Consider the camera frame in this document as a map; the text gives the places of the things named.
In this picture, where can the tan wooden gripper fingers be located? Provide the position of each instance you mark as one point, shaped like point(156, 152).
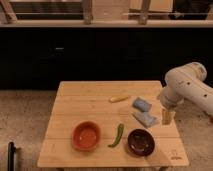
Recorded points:
point(167, 116)

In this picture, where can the light blue towel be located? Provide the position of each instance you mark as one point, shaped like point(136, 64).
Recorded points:
point(145, 119)

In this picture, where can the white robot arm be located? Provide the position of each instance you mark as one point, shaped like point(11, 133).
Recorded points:
point(187, 82)

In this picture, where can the dark brown bowl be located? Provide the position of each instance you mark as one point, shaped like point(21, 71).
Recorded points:
point(140, 142)

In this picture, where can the red orange bowl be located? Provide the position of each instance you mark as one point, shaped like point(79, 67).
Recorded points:
point(86, 136)

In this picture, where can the green chili pepper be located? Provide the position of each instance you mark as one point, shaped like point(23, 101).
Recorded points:
point(120, 130)

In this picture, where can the light wooden table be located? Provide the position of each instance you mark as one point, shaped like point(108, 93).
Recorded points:
point(89, 101)

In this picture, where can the wooden shelf rail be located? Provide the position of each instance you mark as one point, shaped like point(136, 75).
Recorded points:
point(106, 13)

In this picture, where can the black post at floor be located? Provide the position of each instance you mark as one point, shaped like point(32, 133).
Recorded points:
point(11, 153)

